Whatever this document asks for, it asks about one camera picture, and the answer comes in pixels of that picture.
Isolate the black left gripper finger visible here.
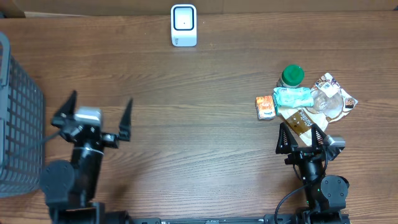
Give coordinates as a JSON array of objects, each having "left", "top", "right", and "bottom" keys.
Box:
[
  {"left": 119, "top": 98, "right": 133, "bottom": 141},
  {"left": 51, "top": 90, "right": 77, "bottom": 126}
]

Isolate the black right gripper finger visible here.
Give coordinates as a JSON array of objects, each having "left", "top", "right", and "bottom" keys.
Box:
[
  {"left": 275, "top": 123, "right": 299, "bottom": 154},
  {"left": 311, "top": 123, "right": 326, "bottom": 149}
]

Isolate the beige brown snack bag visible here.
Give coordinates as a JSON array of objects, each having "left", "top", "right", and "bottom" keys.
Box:
[{"left": 275, "top": 73, "right": 358, "bottom": 146}]

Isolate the small orange tissue pack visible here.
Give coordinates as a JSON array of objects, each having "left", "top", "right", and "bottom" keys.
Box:
[{"left": 255, "top": 95, "right": 276, "bottom": 120}]

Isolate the teal wet wipes pack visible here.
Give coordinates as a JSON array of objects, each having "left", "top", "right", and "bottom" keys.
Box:
[{"left": 273, "top": 87, "right": 314, "bottom": 108}]

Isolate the green lid jar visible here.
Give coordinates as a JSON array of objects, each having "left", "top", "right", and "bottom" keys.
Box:
[{"left": 277, "top": 65, "right": 305, "bottom": 88}]

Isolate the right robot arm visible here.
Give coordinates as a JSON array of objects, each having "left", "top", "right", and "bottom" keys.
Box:
[{"left": 274, "top": 123, "right": 350, "bottom": 224}]

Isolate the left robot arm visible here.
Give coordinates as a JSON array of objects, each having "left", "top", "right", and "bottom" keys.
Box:
[{"left": 39, "top": 91, "right": 133, "bottom": 224}]

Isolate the grey plastic mesh basket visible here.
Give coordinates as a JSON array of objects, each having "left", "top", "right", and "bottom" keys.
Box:
[{"left": 1, "top": 33, "right": 45, "bottom": 198}]

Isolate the cardboard backboard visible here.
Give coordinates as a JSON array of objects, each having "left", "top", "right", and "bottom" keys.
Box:
[{"left": 1, "top": 0, "right": 397, "bottom": 17}]

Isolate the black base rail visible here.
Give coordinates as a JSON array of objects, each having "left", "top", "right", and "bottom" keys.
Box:
[{"left": 132, "top": 214, "right": 299, "bottom": 224}]

